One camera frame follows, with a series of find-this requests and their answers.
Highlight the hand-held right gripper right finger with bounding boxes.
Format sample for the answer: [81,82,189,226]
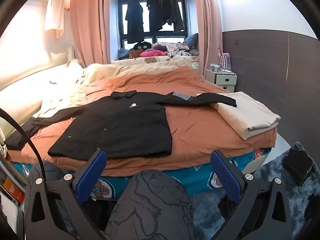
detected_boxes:
[210,149,293,240]

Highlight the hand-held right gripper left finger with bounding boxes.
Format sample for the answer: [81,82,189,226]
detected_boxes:
[25,149,108,240]

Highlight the black jacket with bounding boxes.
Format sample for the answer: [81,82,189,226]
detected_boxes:
[37,91,237,161]

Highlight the dark folded clothes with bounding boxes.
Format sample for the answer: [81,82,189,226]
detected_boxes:
[282,150,313,185]

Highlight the dark crumpled clothes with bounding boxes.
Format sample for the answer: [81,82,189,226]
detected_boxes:
[4,116,44,152]

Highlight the pile of patterned clothes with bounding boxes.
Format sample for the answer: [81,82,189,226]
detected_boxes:
[152,41,190,58]

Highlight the hanging dark clothes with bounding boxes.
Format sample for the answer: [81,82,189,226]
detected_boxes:
[146,0,185,33]

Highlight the person's left leg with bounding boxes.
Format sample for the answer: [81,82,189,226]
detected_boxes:
[26,161,73,193]

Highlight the person's leg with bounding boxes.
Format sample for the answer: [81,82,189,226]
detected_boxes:
[104,169,193,240]
[26,161,73,193]

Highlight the grey shaggy rug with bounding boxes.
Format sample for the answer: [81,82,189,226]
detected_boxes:
[192,142,320,240]

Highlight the orange blanket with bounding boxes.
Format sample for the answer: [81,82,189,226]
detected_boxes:
[21,66,278,178]

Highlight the folded beige sheet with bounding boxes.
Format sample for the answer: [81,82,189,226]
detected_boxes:
[196,92,282,140]

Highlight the person's right leg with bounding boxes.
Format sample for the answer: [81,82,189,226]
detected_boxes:
[104,169,193,240]

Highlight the orange box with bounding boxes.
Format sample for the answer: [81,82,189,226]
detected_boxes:
[2,177,25,203]

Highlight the blue patterned cloth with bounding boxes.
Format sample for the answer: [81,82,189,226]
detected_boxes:
[172,92,192,101]

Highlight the white nightstand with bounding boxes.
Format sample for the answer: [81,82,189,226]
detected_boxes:
[205,69,237,93]

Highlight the white pillow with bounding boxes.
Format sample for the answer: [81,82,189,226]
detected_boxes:
[67,59,84,70]

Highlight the cream padded headboard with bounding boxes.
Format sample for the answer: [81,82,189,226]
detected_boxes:
[0,46,75,143]

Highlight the pink striped bag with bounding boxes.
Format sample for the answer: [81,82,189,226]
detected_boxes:
[217,48,232,70]

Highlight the brown plush toy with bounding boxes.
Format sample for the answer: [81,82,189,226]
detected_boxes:
[127,49,143,59]

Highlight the dark plush toy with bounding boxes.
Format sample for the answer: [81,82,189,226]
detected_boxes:
[132,42,152,52]

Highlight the blue pillow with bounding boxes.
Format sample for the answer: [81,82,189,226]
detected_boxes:
[184,33,199,50]

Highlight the pink curtain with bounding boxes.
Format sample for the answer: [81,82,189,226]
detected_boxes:
[67,0,112,68]
[194,0,224,80]

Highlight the black framed window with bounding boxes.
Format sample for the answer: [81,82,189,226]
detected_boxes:
[117,0,200,50]

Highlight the hanging black coat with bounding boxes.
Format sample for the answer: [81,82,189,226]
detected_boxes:
[125,0,145,44]

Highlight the hanging white garment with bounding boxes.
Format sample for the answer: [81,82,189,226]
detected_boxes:
[44,0,66,39]

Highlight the black cable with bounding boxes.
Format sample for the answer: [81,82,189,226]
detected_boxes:
[0,107,47,182]

